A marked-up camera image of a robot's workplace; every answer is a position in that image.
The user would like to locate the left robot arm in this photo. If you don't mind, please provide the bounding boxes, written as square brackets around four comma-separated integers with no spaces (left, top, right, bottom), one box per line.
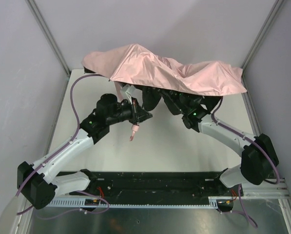
[17,94,153,210]

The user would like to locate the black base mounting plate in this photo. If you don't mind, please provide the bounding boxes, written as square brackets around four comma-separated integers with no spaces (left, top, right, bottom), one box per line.
[69,171,245,205]

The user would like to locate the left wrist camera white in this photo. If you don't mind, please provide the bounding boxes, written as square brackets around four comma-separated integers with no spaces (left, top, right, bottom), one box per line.
[120,84,136,104]

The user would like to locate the aluminium frame post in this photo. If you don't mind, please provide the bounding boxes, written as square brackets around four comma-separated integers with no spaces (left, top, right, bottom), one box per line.
[25,0,71,77]
[241,0,287,71]

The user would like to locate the grey cable duct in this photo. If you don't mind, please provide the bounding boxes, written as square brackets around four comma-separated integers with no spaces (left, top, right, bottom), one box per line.
[46,197,233,209]

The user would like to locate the left aluminium frame post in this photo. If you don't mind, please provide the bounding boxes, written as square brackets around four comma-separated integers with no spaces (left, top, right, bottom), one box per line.
[25,0,71,77]

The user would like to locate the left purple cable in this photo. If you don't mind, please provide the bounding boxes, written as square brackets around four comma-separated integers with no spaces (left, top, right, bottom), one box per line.
[15,74,112,216]

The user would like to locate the pink folding umbrella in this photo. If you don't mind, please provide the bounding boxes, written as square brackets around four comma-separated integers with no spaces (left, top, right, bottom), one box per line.
[82,44,247,111]

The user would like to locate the right aluminium frame post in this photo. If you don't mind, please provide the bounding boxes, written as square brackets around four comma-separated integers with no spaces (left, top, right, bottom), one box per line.
[241,0,287,71]

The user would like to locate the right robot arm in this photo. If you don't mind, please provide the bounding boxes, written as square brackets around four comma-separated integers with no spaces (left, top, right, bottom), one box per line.
[159,89,280,188]

